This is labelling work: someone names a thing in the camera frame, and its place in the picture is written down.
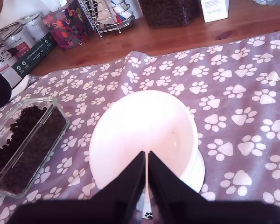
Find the small white printed carton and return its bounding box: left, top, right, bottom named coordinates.
left=199, top=0, right=231, bottom=23

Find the plain silver cat food tin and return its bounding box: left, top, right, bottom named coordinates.
left=20, top=13, right=49, bottom=42

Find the cat food tin pink label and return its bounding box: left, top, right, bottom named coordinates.
left=0, top=22, right=35, bottom=88

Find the white paper sheet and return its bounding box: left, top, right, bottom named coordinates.
left=10, top=76, right=33, bottom=101

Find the clear lidded kibble jar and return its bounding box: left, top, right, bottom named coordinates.
left=137, top=0, right=203, bottom=28

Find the floral tissue box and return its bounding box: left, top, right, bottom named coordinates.
left=41, top=0, right=94, bottom=51

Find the white ceramic cat bowl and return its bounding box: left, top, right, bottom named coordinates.
left=88, top=90, right=205, bottom=220

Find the purple paw print cloth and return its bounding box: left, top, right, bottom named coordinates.
left=0, top=29, right=280, bottom=224

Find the dark green printed box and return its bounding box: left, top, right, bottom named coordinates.
left=11, top=32, right=56, bottom=77

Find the chrome wire basket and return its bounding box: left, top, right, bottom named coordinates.
left=78, top=0, right=136, bottom=38

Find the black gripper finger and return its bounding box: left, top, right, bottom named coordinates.
left=84, top=151, right=146, bottom=203
left=148, top=151, right=208, bottom=203

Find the rectangular glass dish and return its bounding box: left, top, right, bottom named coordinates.
left=0, top=97, right=70, bottom=199

